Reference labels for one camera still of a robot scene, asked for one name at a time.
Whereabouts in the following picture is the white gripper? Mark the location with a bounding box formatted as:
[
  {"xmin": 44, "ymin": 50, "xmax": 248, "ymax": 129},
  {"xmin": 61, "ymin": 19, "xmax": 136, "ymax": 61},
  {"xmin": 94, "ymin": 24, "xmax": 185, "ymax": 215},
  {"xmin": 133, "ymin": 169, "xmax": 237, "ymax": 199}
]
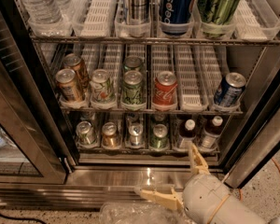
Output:
[{"xmin": 133, "ymin": 143, "xmax": 231, "ymax": 224}]

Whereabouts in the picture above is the red coke can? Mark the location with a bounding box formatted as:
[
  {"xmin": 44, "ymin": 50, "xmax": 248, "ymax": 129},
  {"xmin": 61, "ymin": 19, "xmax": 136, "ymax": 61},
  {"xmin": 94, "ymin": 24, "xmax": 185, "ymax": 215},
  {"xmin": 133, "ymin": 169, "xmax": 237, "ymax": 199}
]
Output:
[{"xmin": 153, "ymin": 71, "xmax": 177, "ymax": 105}]

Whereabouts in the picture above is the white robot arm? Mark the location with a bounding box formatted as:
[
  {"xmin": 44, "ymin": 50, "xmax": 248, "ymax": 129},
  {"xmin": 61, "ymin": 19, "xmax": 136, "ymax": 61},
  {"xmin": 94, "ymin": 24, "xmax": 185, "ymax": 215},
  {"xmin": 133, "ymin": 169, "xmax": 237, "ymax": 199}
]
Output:
[{"xmin": 134, "ymin": 143, "xmax": 280, "ymax": 224}]

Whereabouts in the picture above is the green can bottom shelf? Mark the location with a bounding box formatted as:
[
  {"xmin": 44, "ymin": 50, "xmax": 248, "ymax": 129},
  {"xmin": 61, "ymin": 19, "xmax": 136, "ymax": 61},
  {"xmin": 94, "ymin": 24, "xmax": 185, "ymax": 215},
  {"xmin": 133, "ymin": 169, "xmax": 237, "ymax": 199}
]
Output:
[{"xmin": 150, "ymin": 124, "xmax": 168, "ymax": 149}]

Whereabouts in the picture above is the silver can bottom shelf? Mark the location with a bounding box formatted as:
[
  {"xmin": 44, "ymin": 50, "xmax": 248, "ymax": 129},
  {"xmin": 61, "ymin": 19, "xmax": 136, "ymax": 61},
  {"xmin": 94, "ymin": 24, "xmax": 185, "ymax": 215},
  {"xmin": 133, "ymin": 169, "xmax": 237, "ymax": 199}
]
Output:
[{"xmin": 129, "ymin": 123, "xmax": 143, "ymax": 147}]

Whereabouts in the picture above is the silver can shelf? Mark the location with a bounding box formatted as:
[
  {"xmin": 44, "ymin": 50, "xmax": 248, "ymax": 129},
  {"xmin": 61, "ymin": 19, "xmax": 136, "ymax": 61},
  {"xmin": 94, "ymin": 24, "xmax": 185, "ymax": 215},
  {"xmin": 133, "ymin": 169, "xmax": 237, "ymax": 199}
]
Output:
[
  {"xmin": 128, "ymin": 0, "xmax": 149, "ymax": 25},
  {"xmin": 129, "ymin": 123, "xmax": 143, "ymax": 147}
]

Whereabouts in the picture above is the gold can bottom shelf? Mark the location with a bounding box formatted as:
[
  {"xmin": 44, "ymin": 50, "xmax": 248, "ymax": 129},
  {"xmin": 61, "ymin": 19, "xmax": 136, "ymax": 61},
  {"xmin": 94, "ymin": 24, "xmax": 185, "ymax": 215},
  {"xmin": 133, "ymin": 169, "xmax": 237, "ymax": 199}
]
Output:
[{"xmin": 102, "ymin": 122, "xmax": 119, "ymax": 148}]

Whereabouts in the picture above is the right fridge door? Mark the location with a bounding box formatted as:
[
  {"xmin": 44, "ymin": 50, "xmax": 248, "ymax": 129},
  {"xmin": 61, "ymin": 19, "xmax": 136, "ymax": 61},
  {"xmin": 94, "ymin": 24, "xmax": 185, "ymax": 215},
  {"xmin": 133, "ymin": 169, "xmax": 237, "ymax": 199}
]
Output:
[{"xmin": 223, "ymin": 47, "xmax": 280, "ymax": 189}]

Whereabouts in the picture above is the green silver can bottom left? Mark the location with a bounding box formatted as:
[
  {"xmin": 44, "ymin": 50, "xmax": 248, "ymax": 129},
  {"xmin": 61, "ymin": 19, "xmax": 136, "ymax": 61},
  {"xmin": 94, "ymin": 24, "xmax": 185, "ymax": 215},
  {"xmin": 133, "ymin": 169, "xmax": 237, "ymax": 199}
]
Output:
[{"xmin": 76, "ymin": 121, "xmax": 96, "ymax": 146}]

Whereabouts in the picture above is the blue pepsi can middle shelf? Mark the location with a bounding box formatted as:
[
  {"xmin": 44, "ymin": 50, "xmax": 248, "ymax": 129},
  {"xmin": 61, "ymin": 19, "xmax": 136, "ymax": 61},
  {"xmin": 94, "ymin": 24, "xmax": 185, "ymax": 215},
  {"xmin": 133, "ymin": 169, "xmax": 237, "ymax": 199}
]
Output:
[{"xmin": 214, "ymin": 72, "xmax": 246, "ymax": 107}]

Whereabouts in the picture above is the blue pepsi can shelf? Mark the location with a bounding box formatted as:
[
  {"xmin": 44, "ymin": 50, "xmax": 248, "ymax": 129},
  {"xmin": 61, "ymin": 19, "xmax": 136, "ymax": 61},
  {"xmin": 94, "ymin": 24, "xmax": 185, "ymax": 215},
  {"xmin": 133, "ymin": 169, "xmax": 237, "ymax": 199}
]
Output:
[
  {"xmin": 159, "ymin": 0, "xmax": 194, "ymax": 35},
  {"xmin": 214, "ymin": 72, "xmax": 246, "ymax": 107}
]

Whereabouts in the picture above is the green can front middle shelf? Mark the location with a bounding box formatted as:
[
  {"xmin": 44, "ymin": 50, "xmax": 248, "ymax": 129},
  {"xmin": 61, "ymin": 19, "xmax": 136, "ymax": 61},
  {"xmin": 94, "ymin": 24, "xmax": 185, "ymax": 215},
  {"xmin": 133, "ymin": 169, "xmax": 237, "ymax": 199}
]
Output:
[{"xmin": 122, "ymin": 70, "xmax": 143, "ymax": 105}]

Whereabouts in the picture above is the white green can middle shelf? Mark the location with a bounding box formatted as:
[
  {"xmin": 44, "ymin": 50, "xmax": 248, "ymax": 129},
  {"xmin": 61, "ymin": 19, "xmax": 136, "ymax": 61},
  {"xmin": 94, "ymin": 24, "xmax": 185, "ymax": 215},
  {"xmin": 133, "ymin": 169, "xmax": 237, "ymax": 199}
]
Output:
[{"xmin": 91, "ymin": 69, "xmax": 115, "ymax": 104}]

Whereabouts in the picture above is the green can rear middle shelf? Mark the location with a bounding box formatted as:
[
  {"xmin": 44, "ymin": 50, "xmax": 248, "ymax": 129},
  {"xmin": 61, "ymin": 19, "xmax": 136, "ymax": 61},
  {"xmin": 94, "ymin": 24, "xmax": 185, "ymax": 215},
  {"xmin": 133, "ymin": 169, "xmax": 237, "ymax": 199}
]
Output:
[{"xmin": 123, "ymin": 56, "xmax": 143, "ymax": 73}]

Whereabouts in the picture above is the gold brown can front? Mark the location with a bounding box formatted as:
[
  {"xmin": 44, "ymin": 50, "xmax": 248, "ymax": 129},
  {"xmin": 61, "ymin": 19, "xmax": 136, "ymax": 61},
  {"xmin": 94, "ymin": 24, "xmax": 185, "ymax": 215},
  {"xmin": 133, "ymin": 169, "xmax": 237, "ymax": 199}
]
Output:
[{"xmin": 55, "ymin": 68, "xmax": 84, "ymax": 102}]

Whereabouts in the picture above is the gold brown can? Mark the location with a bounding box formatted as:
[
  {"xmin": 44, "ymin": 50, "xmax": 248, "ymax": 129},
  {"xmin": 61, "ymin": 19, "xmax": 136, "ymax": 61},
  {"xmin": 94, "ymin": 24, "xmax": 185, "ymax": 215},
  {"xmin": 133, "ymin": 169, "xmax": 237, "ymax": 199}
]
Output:
[
  {"xmin": 63, "ymin": 53, "xmax": 90, "ymax": 91},
  {"xmin": 55, "ymin": 68, "xmax": 84, "ymax": 102}
]

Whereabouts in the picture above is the left fridge glass door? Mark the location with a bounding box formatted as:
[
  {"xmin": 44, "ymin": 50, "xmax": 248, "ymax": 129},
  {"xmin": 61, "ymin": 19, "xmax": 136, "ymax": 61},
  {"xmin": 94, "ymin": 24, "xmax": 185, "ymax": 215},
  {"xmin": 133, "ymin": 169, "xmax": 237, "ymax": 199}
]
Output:
[{"xmin": 0, "ymin": 11, "xmax": 66, "ymax": 184}]

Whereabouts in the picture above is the gold brown can rear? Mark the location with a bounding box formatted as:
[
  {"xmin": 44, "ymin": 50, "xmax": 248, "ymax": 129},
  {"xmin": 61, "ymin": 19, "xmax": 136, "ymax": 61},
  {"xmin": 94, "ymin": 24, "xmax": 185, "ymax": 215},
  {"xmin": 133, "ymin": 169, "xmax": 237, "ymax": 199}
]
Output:
[{"xmin": 63, "ymin": 53, "xmax": 90, "ymax": 91}]

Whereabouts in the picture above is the blue pepsi can top shelf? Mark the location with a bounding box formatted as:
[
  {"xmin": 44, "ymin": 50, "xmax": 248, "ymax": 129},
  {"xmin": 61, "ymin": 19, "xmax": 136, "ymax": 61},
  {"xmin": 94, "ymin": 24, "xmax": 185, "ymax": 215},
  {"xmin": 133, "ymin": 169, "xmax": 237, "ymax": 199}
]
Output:
[{"xmin": 159, "ymin": 0, "xmax": 194, "ymax": 35}]

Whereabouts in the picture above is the green can top shelf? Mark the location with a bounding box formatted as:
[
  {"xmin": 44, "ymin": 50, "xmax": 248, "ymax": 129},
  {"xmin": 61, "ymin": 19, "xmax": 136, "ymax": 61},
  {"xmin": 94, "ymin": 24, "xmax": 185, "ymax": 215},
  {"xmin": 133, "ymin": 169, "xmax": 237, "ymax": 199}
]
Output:
[{"xmin": 197, "ymin": 0, "xmax": 240, "ymax": 38}]

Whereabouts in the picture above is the silver can top shelf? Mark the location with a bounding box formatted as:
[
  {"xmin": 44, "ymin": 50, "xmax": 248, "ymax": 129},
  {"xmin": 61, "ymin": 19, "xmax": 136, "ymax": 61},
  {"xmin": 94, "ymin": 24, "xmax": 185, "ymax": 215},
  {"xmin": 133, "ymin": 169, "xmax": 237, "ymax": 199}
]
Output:
[{"xmin": 128, "ymin": 0, "xmax": 149, "ymax": 25}]

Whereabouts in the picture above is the dark bottle white cap left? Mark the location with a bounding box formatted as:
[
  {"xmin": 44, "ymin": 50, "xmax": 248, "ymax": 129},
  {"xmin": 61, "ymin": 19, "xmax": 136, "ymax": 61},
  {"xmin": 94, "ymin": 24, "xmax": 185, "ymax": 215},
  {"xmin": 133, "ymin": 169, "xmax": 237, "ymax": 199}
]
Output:
[{"xmin": 176, "ymin": 119, "xmax": 196, "ymax": 148}]

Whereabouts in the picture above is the dark bottle white cap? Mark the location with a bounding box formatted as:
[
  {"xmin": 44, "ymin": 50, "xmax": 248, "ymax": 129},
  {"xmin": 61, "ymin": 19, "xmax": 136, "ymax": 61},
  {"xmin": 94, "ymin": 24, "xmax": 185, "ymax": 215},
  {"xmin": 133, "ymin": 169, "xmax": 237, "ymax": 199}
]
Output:
[
  {"xmin": 199, "ymin": 116, "xmax": 223, "ymax": 149},
  {"xmin": 176, "ymin": 119, "xmax": 196, "ymax": 148}
]

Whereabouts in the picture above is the crumpled clear plastic bag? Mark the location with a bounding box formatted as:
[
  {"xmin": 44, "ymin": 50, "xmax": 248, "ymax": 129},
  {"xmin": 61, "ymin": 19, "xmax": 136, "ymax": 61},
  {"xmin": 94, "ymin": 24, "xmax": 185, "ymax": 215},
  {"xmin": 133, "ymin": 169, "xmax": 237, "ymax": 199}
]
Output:
[{"xmin": 99, "ymin": 202, "xmax": 193, "ymax": 224}]

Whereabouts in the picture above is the dark bottle white cap right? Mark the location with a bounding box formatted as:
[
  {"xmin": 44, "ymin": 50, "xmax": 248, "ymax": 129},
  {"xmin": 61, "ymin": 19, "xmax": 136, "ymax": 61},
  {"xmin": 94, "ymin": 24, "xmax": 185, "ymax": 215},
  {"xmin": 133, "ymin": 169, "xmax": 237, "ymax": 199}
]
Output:
[{"xmin": 199, "ymin": 116, "xmax": 223, "ymax": 149}]

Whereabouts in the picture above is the clear water bottle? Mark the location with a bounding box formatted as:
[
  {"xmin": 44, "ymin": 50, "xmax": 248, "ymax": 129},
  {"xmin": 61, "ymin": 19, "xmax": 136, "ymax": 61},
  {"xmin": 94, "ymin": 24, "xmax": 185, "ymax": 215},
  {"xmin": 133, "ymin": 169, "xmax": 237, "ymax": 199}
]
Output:
[{"xmin": 21, "ymin": 0, "xmax": 62, "ymax": 24}]

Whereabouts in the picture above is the middle wire shelf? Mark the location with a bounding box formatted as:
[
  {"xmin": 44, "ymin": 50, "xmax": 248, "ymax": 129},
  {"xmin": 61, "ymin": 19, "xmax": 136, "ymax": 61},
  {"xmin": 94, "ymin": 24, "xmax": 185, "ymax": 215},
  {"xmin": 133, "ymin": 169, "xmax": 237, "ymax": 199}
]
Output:
[{"xmin": 61, "ymin": 106, "xmax": 244, "ymax": 115}]

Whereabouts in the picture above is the wire shelf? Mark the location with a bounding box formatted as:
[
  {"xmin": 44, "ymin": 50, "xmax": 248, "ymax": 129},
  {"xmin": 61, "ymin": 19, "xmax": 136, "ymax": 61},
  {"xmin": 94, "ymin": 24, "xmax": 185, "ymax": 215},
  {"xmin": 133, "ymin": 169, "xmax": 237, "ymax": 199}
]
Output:
[
  {"xmin": 30, "ymin": 35, "xmax": 280, "ymax": 47},
  {"xmin": 61, "ymin": 106, "xmax": 244, "ymax": 115}
]

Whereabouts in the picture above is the black cable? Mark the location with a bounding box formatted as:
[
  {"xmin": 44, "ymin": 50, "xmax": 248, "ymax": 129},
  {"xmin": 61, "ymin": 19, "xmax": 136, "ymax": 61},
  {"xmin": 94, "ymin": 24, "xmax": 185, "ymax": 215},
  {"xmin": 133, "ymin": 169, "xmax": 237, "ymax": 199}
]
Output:
[{"xmin": 0, "ymin": 204, "xmax": 48, "ymax": 224}]

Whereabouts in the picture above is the top wire shelf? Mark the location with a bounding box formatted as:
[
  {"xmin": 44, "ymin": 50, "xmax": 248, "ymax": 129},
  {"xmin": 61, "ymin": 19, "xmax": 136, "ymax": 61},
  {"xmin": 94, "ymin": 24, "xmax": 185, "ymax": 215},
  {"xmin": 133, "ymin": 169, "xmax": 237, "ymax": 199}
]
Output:
[{"xmin": 30, "ymin": 35, "xmax": 280, "ymax": 47}]

